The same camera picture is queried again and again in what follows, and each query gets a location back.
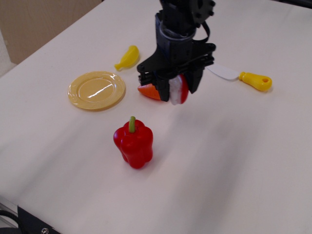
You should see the black table corner bracket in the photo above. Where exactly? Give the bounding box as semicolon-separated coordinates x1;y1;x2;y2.
18;206;60;234

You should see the black cable at corner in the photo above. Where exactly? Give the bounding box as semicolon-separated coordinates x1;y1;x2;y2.
0;209;20;229

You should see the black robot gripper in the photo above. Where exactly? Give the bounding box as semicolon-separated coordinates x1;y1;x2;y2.
137;13;216;102

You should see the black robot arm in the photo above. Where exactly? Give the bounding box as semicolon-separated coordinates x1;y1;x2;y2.
137;0;216;101

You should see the red toy bell pepper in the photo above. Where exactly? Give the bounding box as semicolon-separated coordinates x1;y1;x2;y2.
113;116;154;169

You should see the yellow plastic plate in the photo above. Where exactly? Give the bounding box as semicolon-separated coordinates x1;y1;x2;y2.
67;71;126;111

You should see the orange toy carrot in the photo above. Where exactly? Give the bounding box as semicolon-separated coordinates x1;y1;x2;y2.
137;83;161;100

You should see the yellow toy banana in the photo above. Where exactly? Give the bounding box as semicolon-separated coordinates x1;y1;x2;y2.
114;45;140;71

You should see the yellow handled toy knife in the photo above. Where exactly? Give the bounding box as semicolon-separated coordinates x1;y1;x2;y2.
207;64;273;92

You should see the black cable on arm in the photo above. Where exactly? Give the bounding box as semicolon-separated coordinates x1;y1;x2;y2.
195;20;212;43

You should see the white and red toy sushi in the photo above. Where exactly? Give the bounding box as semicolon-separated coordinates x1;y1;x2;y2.
169;74;189;105

